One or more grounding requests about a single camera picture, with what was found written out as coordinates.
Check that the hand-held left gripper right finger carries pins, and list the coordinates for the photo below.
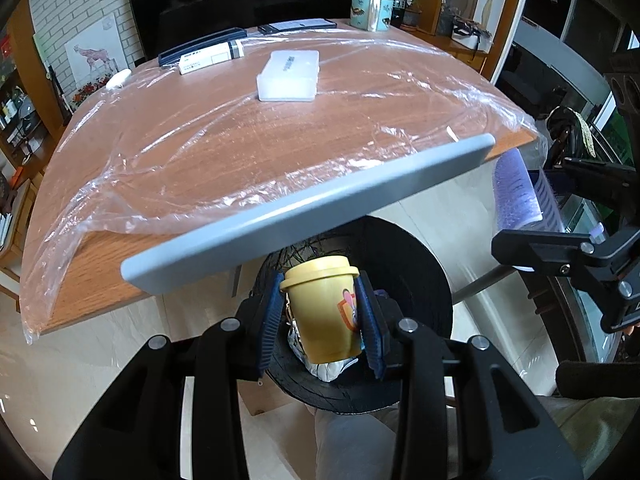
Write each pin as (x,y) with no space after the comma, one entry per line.
(371,330)

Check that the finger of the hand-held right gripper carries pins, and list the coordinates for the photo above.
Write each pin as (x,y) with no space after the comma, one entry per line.
(545,200)
(540,255)

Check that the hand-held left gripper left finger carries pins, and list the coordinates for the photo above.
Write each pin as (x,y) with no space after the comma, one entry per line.
(267,330)

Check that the yellow lidded paper cup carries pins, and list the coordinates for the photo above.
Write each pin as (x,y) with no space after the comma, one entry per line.
(320,310)

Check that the black round trash bin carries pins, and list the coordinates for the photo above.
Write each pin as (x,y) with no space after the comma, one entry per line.
(415,270)

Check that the metal table leg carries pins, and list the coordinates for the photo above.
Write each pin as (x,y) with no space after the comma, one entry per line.
(480,285)

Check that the person's leg in beige pants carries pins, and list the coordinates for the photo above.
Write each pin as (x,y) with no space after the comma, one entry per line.
(600,435)
(355,445)

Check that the clear plastic sheet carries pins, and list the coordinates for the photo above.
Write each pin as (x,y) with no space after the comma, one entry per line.
(200,150)

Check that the teal printed mug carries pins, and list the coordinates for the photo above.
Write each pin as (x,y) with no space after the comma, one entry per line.
(386,12)
(364,10)

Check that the white plastic box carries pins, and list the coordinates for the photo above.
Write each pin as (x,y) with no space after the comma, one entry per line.
(290,77)

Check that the long white carton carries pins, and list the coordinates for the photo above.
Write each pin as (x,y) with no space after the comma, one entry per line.
(205,58)

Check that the small white oval object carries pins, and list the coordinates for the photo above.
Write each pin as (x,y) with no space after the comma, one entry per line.
(119,80)

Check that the dark blue folder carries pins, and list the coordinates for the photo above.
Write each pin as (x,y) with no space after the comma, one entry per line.
(200,42)

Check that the black flat phone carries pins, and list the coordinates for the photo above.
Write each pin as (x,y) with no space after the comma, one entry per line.
(300,26)

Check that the animal drawing poster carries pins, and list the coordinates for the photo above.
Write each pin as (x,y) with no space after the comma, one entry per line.
(92,55)

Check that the wooden bookshelf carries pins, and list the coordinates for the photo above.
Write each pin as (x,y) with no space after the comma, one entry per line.
(20,110)

